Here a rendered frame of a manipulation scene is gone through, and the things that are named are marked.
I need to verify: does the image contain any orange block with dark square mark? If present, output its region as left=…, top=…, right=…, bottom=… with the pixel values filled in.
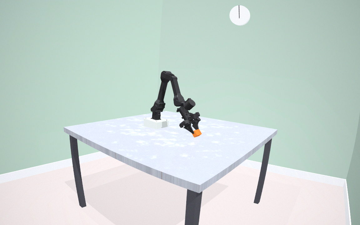
left=193, top=129, right=202, bottom=137

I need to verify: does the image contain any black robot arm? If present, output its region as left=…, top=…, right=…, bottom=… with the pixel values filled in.
left=151, top=71, right=200, bottom=120

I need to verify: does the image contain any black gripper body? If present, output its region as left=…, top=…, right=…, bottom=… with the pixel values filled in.
left=179, top=112, right=201, bottom=128

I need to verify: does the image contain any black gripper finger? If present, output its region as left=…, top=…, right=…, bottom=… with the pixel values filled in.
left=192, top=121, right=199, bottom=130
left=184, top=123, right=194, bottom=134

